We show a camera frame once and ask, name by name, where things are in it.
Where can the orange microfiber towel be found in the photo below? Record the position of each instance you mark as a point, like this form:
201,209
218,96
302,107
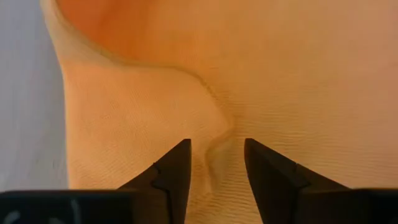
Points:
280,77

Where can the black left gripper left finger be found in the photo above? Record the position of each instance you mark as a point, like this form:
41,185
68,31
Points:
174,177

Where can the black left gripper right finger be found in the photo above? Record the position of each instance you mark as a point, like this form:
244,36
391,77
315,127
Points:
270,177

